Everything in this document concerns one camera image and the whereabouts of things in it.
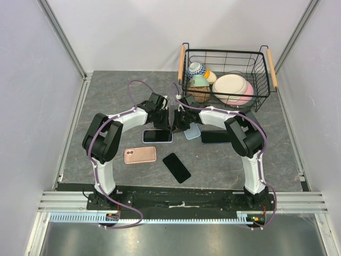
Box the phone with silver edge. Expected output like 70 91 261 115
143 130 173 143

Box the lavender phone case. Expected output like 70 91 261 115
142 129 174 145

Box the phone with blue edge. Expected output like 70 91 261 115
201 130 231 144

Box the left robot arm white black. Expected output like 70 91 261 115
82 93 171 210

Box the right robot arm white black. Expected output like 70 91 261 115
175 96 269 210

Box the light blue phone case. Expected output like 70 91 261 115
184 123 201 140

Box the black phone lying front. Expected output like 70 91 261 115
163 153 191 183

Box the pink phone case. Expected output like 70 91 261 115
124 147 157 164

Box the clear glass cup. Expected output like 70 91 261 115
166 83 182 107

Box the brown bowl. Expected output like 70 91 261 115
189 86 210 103

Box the mint green bowl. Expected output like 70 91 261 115
189 75 209 87

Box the blue white patterned bowl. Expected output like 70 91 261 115
187 62 207 79

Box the yellow white bowl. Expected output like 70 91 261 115
204 69 217 84

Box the cream plate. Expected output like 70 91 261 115
212 74 247 101

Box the pink plate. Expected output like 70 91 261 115
220 82 254 106

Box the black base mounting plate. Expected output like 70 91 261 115
86 186 277 214

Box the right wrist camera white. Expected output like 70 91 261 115
175 94 185 111

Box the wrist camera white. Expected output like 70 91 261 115
161 95 168 109
175 94 185 111

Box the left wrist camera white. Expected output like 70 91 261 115
161 95 168 109

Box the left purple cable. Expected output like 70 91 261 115
90 79 158 229

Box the purple cable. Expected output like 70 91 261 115
170 82 279 230
90 79 158 229

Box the black wire dish basket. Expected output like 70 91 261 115
178 43 278 110

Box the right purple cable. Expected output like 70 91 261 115
170 82 279 230

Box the blue slotted cable duct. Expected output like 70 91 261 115
50 212 254 225

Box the aluminium frame rail front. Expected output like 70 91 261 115
38 191 88 212

